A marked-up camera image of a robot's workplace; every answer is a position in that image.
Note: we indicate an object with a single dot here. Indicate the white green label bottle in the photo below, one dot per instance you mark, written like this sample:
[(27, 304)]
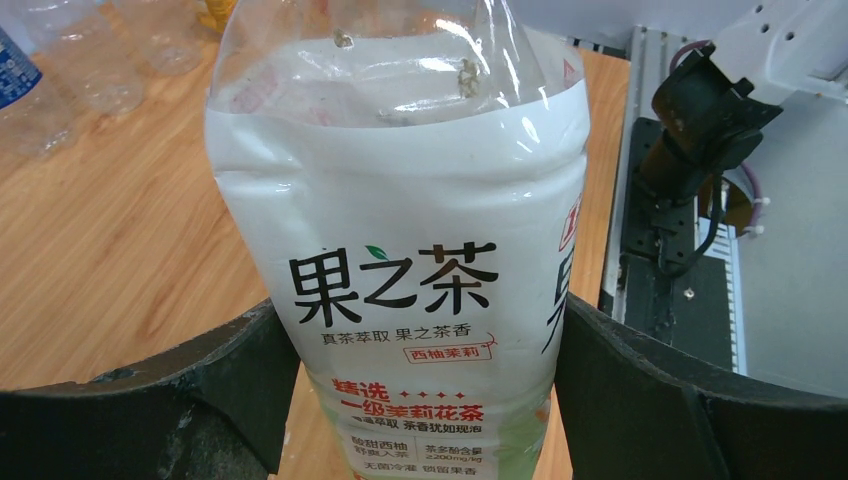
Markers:
[(407, 176)]

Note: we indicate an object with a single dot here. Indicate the blue cap water bottle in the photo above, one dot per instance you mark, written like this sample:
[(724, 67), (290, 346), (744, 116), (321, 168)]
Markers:
[(35, 120)]

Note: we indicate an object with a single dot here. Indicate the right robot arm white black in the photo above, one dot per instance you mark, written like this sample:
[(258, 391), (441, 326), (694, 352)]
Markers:
[(714, 105)]

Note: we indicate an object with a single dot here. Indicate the clear empty bottle left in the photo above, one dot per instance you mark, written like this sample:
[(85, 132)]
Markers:
[(89, 56)]

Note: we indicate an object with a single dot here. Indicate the orange juice bottle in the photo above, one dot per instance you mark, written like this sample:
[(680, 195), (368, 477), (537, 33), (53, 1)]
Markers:
[(214, 14)]

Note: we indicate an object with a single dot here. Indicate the clear empty bottle right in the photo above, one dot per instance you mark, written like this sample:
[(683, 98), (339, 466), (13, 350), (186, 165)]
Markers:
[(163, 31)]

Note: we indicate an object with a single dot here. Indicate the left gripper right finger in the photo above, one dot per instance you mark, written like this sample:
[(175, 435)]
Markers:
[(635, 408)]

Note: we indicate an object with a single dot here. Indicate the clear empty bottle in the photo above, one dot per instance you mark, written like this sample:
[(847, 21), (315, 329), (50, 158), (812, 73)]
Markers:
[(89, 56), (163, 31)]

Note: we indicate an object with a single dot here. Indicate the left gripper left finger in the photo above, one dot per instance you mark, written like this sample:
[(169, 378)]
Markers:
[(213, 407)]

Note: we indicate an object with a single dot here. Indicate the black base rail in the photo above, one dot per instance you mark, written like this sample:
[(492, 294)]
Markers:
[(670, 272)]

